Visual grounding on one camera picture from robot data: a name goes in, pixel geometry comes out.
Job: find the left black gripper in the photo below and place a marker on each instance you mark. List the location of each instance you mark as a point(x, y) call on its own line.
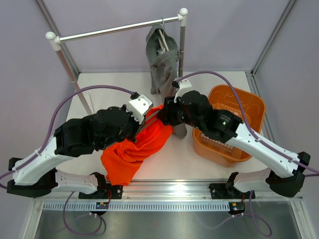
point(136, 124)

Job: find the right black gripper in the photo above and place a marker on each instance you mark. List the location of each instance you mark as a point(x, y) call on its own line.
point(168, 117)

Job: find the grey clothes hanger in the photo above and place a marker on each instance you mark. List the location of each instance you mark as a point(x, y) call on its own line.
point(149, 122)

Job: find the orange shorts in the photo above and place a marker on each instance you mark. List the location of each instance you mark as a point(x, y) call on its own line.
point(122, 160)

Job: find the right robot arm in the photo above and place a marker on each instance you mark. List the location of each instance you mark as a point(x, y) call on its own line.
point(284, 173)

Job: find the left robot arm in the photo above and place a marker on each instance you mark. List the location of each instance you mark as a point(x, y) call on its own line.
point(72, 139)

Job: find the grey shorts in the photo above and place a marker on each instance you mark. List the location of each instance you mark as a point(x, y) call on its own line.
point(163, 68)

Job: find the white clothes hanger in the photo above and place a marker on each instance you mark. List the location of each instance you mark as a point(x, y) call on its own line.
point(165, 41)

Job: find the orange plastic basket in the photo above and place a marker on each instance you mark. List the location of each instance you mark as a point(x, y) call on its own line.
point(221, 97)

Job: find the clothes rack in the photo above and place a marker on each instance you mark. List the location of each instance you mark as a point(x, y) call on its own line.
point(57, 41)

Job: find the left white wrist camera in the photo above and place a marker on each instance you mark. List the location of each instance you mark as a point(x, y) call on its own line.
point(139, 107)

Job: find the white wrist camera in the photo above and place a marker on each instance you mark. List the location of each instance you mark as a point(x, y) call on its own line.
point(139, 107)
point(181, 87)

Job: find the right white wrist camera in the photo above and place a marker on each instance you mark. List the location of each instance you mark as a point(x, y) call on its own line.
point(181, 87)

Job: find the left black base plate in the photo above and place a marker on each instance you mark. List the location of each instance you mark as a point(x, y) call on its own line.
point(117, 191)

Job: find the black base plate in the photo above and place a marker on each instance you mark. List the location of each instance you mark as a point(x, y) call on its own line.
point(117, 191)
point(226, 191)

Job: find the aluminium rail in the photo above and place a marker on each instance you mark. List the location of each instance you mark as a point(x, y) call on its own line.
point(175, 190)

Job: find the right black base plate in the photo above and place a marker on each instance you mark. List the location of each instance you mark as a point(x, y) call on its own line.
point(226, 191)

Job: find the white slotted cable duct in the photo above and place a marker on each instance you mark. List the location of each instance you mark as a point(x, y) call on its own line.
point(140, 206)

